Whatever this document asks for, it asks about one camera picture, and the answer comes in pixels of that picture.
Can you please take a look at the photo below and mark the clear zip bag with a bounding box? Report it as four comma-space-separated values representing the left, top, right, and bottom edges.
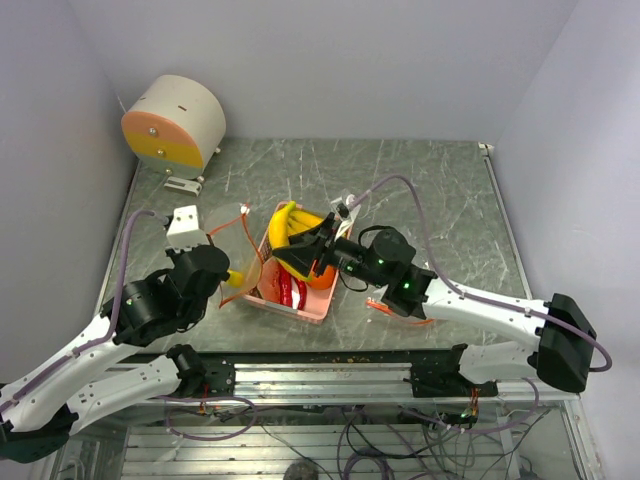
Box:
365, 296, 437, 327
203, 203, 264, 308

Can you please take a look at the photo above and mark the round cream drawer box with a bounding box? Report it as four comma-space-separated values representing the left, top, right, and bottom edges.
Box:
121, 74, 227, 180

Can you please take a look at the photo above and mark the small white bracket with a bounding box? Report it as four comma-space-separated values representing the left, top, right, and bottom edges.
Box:
163, 176, 204, 197

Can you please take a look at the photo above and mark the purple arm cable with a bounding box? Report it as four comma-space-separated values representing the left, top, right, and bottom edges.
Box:
349, 173, 613, 373
0, 209, 169, 416

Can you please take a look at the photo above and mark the single yellow banana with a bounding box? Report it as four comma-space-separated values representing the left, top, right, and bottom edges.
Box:
225, 269, 245, 289

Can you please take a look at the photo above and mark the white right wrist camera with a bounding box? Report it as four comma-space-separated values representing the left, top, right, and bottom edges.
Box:
330, 190, 361, 237

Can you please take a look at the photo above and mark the orange fruit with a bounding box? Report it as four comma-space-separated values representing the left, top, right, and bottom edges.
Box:
308, 266, 336, 291

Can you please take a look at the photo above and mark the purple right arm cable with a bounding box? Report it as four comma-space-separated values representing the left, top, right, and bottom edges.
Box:
349, 173, 613, 373

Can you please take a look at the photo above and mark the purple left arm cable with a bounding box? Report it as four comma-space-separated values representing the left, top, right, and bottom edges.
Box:
0, 209, 169, 416

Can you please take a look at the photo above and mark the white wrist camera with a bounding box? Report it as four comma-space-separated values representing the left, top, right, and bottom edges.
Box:
330, 190, 361, 237
166, 205, 209, 252

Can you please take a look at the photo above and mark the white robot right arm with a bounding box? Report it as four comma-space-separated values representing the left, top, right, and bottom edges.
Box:
267, 210, 596, 396

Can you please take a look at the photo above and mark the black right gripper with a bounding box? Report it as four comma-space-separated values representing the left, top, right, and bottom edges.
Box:
274, 213, 387, 288

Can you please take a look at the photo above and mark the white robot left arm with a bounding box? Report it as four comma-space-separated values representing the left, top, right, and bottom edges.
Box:
1, 246, 230, 464

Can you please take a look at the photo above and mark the yellow banana bunch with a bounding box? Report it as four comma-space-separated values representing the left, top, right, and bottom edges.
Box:
268, 201, 323, 252

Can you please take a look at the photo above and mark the pink perforated plastic basket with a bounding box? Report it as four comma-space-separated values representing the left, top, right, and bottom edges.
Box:
243, 227, 337, 324

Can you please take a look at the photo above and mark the red chili pepper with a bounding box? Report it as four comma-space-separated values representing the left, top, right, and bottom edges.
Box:
279, 266, 307, 310

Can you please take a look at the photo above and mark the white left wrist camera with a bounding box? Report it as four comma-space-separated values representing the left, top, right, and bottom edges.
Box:
166, 205, 209, 252

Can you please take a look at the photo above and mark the aluminium rail frame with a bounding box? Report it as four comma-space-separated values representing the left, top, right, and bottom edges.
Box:
32, 351, 604, 479

